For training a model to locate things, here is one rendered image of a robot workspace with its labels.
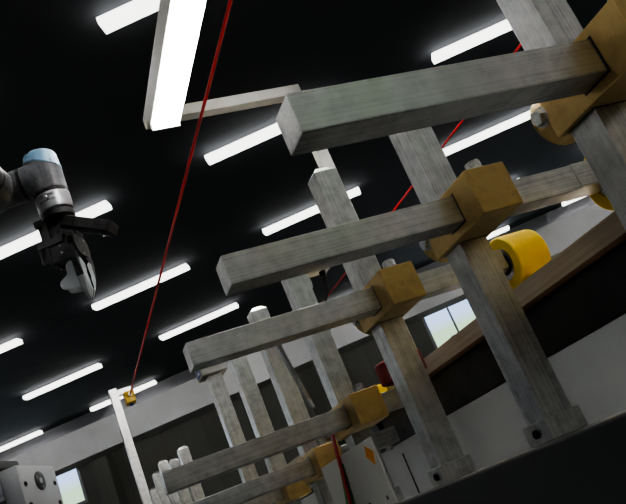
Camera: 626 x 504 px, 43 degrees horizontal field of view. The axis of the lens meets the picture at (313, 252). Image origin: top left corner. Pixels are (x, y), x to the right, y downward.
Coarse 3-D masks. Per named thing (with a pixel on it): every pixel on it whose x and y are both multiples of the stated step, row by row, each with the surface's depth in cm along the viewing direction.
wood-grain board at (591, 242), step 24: (576, 240) 97; (600, 240) 93; (624, 240) 93; (552, 264) 102; (576, 264) 98; (528, 288) 107; (552, 288) 105; (456, 336) 127; (480, 336) 120; (432, 360) 135
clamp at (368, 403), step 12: (348, 396) 120; (360, 396) 121; (372, 396) 121; (336, 408) 126; (348, 408) 122; (360, 408) 120; (372, 408) 120; (384, 408) 121; (360, 420) 119; (372, 420) 119; (336, 432) 129; (348, 432) 124
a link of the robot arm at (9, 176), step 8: (8, 176) 171; (16, 176) 172; (8, 184) 170; (16, 184) 172; (0, 192) 168; (8, 192) 171; (16, 192) 172; (24, 192) 173; (0, 200) 171; (8, 200) 172; (16, 200) 173; (24, 200) 174; (0, 208) 174; (8, 208) 175
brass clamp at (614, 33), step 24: (624, 0) 58; (600, 24) 60; (624, 24) 58; (600, 48) 60; (624, 48) 58; (624, 72) 59; (576, 96) 63; (600, 96) 61; (624, 96) 63; (552, 120) 67; (576, 120) 64
